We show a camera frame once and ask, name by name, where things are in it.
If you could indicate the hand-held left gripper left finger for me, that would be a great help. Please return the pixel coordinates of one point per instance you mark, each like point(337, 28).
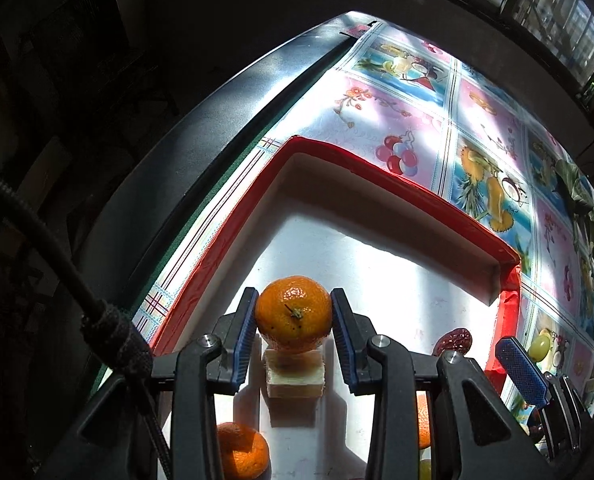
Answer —
point(244, 345)

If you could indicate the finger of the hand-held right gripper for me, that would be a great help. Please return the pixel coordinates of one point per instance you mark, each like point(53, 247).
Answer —
point(522, 370)

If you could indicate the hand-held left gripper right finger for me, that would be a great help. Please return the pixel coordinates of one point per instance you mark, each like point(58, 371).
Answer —
point(344, 347)

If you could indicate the orange tangerine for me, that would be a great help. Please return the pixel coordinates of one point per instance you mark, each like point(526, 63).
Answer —
point(244, 452)
point(293, 316)
point(423, 421)

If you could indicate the cream foam block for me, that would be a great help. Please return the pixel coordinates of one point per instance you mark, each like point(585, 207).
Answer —
point(295, 380)

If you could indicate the red-rimmed white tray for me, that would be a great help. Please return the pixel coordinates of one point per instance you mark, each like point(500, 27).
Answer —
point(377, 270)

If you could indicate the green grape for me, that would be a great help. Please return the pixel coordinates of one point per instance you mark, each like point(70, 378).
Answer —
point(539, 346)
point(425, 469)

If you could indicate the large green leaf bunch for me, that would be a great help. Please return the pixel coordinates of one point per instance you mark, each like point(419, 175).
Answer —
point(574, 195)

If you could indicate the fruit-print plastic tablecloth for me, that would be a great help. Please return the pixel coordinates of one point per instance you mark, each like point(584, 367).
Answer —
point(377, 110)

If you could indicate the barred window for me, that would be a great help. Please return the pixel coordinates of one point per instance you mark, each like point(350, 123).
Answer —
point(542, 5)

